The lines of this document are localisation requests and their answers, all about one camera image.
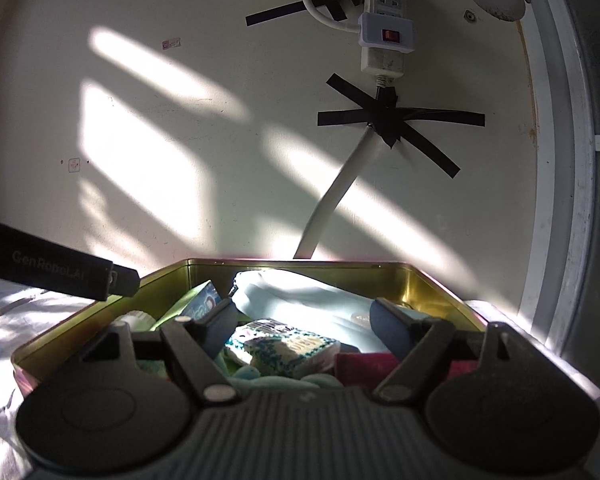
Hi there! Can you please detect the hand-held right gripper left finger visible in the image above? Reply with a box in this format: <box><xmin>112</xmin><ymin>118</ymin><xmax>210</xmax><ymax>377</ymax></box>
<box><xmin>77</xmin><ymin>302</ymin><xmax>243</xmax><ymax>406</ymax></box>

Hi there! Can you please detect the white bed sheet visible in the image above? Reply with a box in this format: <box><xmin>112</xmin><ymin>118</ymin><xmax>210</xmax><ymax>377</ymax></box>
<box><xmin>0</xmin><ymin>276</ymin><xmax>600</xmax><ymax>480</ymax></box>

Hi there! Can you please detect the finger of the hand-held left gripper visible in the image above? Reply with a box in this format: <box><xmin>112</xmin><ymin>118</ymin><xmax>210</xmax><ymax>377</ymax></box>
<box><xmin>110</xmin><ymin>266</ymin><xmax>142</xmax><ymax>297</ymax></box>

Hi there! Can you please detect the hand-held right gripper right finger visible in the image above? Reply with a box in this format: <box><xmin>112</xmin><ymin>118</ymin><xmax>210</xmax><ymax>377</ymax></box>
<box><xmin>370</xmin><ymin>297</ymin><xmax>527</xmax><ymax>406</ymax></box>

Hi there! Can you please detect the white blue tissue packet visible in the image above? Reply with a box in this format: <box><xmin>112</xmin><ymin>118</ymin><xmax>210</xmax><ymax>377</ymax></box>
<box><xmin>224</xmin><ymin>321</ymin><xmax>342</xmax><ymax>380</ymax></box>

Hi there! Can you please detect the lavender switch adapter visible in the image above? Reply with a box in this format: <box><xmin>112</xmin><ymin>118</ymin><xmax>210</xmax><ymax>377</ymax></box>
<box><xmin>358</xmin><ymin>13</ymin><xmax>417</xmax><ymax>54</ymax></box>

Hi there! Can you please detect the black tape cross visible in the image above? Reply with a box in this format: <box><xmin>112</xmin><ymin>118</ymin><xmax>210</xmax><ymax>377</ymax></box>
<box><xmin>316</xmin><ymin>73</ymin><xmax>487</xmax><ymax>180</ymax></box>

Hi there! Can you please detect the white power strip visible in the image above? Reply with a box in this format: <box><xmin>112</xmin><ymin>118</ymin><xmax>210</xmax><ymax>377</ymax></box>
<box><xmin>360</xmin><ymin>0</ymin><xmax>416</xmax><ymax>90</ymax></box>

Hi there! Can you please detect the long green toothpaste box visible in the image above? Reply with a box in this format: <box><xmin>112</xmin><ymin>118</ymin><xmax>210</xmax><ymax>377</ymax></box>
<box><xmin>152</xmin><ymin>280</ymin><xmax>224</xmax><ymax>332</ymax></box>

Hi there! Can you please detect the white wall cable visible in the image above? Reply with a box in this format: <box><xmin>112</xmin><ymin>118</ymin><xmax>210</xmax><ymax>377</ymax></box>
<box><xmin>293</xmin><ymin>126</ymin><xmax>378</xmax><ymax>261</ymax></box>

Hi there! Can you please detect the dark red box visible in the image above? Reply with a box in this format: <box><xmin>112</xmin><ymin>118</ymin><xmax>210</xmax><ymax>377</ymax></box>
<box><xmin>334</xmin><ymin>351</ymin><xmax>478</xmax><ymax>387</ymax></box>

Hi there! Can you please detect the pink biscuit tin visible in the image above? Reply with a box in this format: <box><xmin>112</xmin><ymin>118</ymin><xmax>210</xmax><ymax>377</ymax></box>
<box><xmin>10</xmin><ymin>258</ymin><xmax>492</xmax><ymax>403</ymax></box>

